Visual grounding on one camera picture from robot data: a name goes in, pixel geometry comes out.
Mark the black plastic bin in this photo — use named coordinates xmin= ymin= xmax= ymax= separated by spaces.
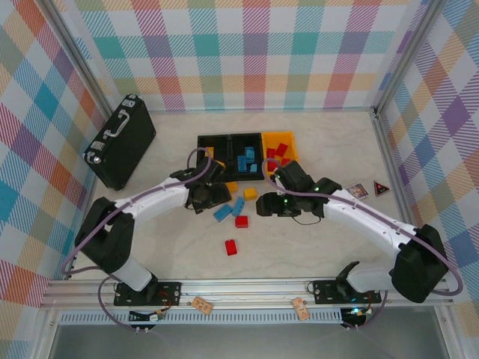
xmin=228 ymin=132 xmax=264 ymax=183
xmin=197 ymin=134 xmax=233 ymax=184

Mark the square printed card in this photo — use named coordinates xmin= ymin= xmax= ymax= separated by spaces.
xmin=346 ymin=182 xmax=370 ymax=198

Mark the yellow plastic bin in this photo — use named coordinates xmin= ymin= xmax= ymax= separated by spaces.
xmin=260 ymin=129 xmax=300 ymax=169

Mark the orange paper tag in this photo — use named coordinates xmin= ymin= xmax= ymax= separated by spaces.
xmin=291 ymin=297 xmax=310 ymax=322
xmin=191 ymin=296 xmax=214 ymax=314

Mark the aluminium front rail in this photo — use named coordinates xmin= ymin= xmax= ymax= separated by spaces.
xmin=40 ymin=277 xmax=452 ymax=311

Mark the black briefcase with metal handle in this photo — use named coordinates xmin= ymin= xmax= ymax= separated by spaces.
xmin=82 ymin=93 xmax=157 ymax=191

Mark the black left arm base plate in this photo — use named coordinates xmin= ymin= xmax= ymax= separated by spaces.
xmin=113 ymin=280 xmax=183 ymax=307

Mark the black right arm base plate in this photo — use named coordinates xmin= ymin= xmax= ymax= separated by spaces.
xmin=311 ymin=279 xmax=382 ymax=305

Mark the aluminium side rail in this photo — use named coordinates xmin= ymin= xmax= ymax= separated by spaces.
xmin=64 ymin=111 xmax=113 ymax=281
xmin=370 ymin=108 xmax=430 ymax=276

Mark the white slotted cable duct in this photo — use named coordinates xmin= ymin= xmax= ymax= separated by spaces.
xmin=58 ymin=308 xmax=344 ymax=325

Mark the small wired connector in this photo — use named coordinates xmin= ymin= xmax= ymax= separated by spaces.
xmin=342 ymin=306 xmax=375 ymax=322
xmin=129 ymin=310 xmax=168 ymax=325

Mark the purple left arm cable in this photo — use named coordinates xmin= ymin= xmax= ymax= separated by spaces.
xmin=61 ymin=147 xmax=218 ymax=332

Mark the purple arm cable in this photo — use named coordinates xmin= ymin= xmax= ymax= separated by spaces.
xmin=61 ymin=147 xmax=218 ymax=332
xmin=261 ymin=159 xmax=464 ymax=332

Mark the aluminium frame post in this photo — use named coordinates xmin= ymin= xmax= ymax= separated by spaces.
xmin=372 ymin=0 xmax=450 ymax=115
xmin=44 ymin=0 xmax=115 ymax=117

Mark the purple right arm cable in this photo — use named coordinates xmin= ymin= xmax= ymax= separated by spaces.
xmin=261 ymin=159 xmax=464 ymax=332

